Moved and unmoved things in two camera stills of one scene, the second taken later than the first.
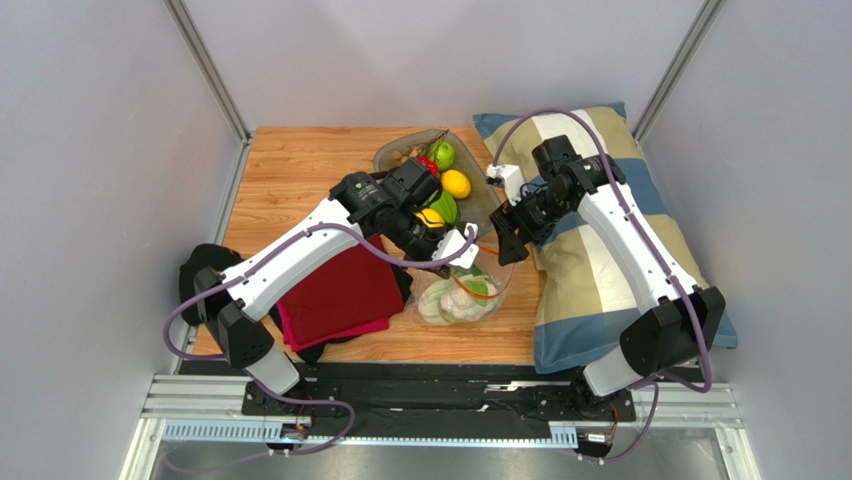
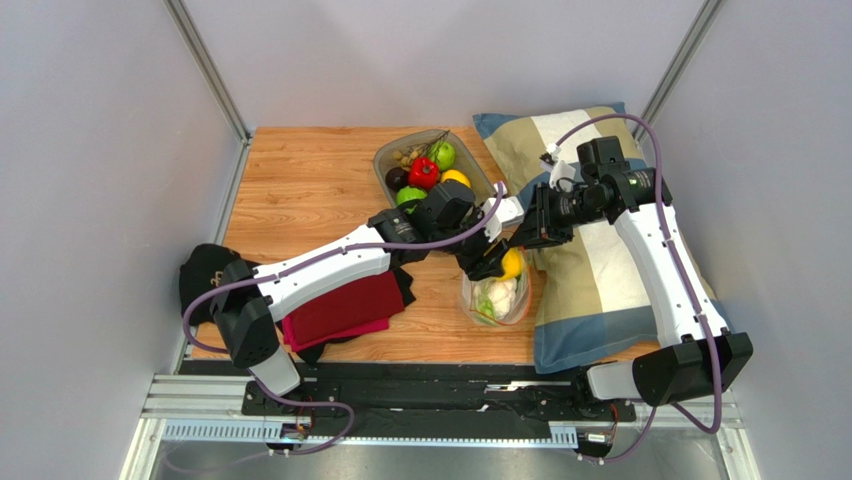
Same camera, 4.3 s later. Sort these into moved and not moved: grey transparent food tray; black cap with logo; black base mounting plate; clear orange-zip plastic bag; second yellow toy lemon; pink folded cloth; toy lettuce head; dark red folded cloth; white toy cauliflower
Moved: white toy cauliflower; toy lettuce head; clear orange-zip plastic bag
Not moved: grey transparent food tray; black cap with logo; second yellow toy lemon; black base mounting plate; pink folded cloth; dark red folded cloth
